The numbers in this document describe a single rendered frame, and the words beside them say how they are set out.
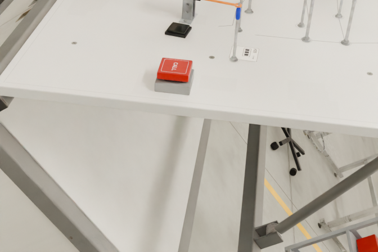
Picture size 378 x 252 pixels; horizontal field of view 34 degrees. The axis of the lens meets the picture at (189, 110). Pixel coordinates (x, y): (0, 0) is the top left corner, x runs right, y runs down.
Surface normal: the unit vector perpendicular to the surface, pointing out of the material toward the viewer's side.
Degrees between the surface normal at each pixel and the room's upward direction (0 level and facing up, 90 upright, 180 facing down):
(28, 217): 90
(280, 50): 55
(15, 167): 90
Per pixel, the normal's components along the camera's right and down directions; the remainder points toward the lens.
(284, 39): 0.04, -0.82
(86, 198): 0.84, -0.38
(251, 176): -0.54, -0.73
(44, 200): -0.13, 0.56
